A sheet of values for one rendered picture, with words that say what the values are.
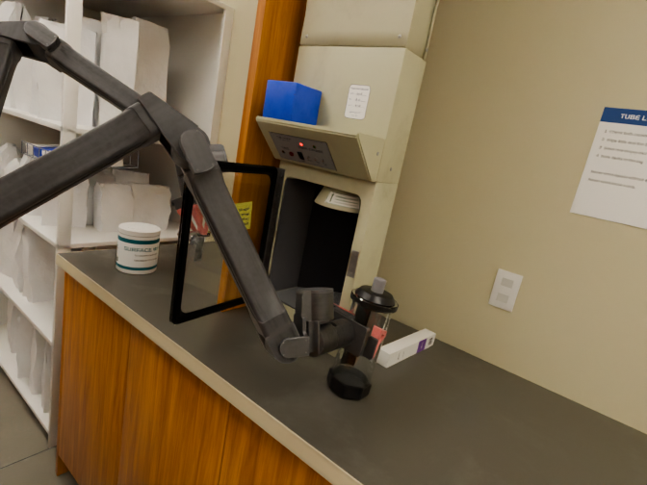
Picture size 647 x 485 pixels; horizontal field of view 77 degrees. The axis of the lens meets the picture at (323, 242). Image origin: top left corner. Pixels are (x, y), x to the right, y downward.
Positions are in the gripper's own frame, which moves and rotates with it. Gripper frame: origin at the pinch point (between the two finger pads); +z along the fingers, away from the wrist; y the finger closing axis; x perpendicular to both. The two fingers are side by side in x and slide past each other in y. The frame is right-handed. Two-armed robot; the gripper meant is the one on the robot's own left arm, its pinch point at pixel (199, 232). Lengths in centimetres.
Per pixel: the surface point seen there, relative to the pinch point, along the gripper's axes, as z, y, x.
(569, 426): 63, -69, -39
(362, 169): -6.1, -40.5, -14.8
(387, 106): -19, -47, -20
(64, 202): -24, 79, -7
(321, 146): -13.6, -32.4, -12.3
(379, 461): 50, -43, 6
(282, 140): -18.9, -20.7, -13.7
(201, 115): -65, 69, -73
